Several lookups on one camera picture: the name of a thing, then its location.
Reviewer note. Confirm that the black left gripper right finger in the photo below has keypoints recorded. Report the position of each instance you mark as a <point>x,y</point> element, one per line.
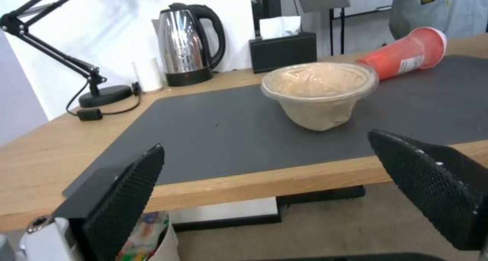
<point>427,186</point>

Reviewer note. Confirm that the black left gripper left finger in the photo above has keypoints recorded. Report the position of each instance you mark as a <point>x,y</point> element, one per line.
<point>114,203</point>

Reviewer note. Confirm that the white bin with colourful trash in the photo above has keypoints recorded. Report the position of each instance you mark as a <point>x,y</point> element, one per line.
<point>150,238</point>

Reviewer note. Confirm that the white paper roll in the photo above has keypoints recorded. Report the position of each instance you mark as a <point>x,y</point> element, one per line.
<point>150,73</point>

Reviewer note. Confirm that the beige paper bowl with lid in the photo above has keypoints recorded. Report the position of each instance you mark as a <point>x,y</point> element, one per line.
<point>319,96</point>

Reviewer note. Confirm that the black desk lamp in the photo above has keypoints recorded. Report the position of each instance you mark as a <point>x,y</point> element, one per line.
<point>57,57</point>

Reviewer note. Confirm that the dark grey desk mat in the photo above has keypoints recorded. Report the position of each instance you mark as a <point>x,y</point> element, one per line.
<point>274,129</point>

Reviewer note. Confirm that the stainless steel electric kettle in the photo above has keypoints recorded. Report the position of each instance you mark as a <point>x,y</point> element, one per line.
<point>187,43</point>

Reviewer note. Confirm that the person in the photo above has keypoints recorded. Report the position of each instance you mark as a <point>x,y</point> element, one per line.
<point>438,9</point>

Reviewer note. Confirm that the black tissue box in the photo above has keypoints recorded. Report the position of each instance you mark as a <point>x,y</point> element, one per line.
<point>283,50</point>

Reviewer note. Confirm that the grey board on black stand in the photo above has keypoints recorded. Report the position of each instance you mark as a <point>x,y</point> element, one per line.
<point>324,3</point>

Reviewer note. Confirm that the black table leg frame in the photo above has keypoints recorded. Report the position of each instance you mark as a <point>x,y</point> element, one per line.
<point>244,208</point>

